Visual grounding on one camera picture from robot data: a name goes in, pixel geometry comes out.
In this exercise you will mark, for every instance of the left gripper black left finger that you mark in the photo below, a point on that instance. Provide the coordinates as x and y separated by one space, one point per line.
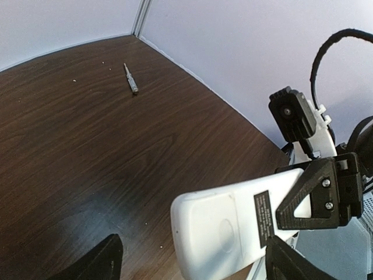
104 261

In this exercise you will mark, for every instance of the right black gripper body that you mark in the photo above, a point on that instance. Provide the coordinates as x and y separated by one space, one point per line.
349 186

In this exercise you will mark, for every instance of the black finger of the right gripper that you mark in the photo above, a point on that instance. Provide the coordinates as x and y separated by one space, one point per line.
318 184

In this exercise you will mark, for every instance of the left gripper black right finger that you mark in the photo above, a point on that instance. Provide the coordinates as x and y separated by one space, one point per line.
282 262

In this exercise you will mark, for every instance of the white remote control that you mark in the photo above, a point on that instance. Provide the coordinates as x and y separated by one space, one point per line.
219 231

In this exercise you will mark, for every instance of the small silver screwdriver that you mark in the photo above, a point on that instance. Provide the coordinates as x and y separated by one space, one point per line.
131 81

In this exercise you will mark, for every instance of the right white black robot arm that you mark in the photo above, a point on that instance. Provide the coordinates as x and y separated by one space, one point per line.
360 143

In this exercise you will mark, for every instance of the right aluminium frame post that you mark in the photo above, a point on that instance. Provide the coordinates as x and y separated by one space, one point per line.
141 17

